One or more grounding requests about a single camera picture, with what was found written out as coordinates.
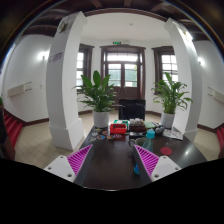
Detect black grey headphones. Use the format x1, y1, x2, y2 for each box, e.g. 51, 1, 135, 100
154, 124, 166, 135

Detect green flat box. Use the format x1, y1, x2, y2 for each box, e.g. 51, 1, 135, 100
113, 119, 130, 127

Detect flat round red coaster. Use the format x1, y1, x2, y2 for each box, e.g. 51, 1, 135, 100
159, 146, 174, 157

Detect brown box with white items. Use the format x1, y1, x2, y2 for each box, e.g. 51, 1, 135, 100
128, 118, 147, 133

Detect purple pillar sign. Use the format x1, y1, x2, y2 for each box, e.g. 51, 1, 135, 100
49, 51, 64, 63

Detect dark wooden glazed double door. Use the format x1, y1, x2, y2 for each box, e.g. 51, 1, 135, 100
100, 44, 147, 101

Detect black office chair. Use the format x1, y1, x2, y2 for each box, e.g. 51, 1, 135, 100
118, 98, 147, 121

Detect dark wooden framed window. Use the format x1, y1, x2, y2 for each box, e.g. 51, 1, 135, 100
152, 45, 179, 88
77, 43, 95, 89

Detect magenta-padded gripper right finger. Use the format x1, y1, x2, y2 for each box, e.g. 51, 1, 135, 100
132, 144, 182, 184

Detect printed magazine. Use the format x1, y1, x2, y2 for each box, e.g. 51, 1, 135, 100
162, 128, 184, 141

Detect black flat device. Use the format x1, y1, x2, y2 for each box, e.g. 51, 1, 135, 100
129, 131, 145, 139

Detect white square pillar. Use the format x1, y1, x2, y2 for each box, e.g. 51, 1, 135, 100
163, 17, 204, 143
45, 11, 88, 151

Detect white wall-mounted unit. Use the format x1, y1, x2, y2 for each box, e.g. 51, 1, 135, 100
207, 86, 224, 104
7, 81, 33, 98

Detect red carpeted staircase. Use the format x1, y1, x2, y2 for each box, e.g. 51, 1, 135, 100
3, 113, 24, 148
216, 126, 224, 151

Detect leafy plant in white pot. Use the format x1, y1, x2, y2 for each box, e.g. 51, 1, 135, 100
151, 71, 194, 129
73, 69, 118, 129

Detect red plastic box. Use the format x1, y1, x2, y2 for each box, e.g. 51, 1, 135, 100
109, 123, 128, 135

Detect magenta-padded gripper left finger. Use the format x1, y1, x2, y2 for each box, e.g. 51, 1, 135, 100
43, 144, 95, 184

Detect bright pillar spotlight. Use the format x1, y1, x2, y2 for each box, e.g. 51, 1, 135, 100
183, 30, 194, 42

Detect grey-green mug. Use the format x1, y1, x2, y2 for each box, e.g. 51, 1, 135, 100
128, 136, 148, 158

